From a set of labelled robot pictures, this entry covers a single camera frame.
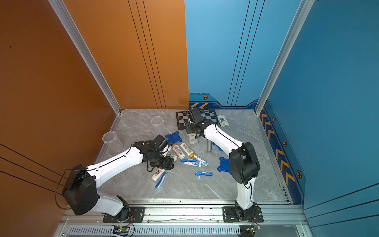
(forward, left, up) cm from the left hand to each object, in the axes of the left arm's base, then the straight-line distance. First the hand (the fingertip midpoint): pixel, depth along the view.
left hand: (170, 163), depth 83 cm
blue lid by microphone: (-3, -22, +26) cm, 34 cm away
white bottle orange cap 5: (+17, -12, +2) cm, 21 cm away
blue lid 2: (+4, -33, -9) cm, 35 cm away
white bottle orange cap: (+11, -4, -5) cm, 13 cm away
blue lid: (+23, +1, -9) cm, 25 cm away
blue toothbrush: (-7, +5, -8) cm, 11 cm away
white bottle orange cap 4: (-4, +7, -5) cm, 10 cm away
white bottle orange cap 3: (+7, -1, -5) cm, 9 cm away
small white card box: (+39, -35, -7) cm, 53 cm away
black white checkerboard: (+40, -4, -5) cm, 40 cm away
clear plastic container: (+13, -15, +5) cm, 20 cm away
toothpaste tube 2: (+3, -14, -7) cm, 16 cm away
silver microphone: (+16, -24, -6) cm, 29 cm away
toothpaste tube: (+5, -18, -7) cm, 20 cm away
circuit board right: (-30, -40, -8) cm, 51 cm away
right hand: (+22, -11, +7) cm, 26 cm away
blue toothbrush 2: (-3, -19, -7) cm, 21 cm away
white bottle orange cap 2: (+11, -9, -5) cm, 15 cm away
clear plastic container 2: (+12, +36, +4) cm, 38 cm away
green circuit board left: (-31, +21, -10) cm, 38 cm away
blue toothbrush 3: (+5, -9, -7) cm, 12 cm away
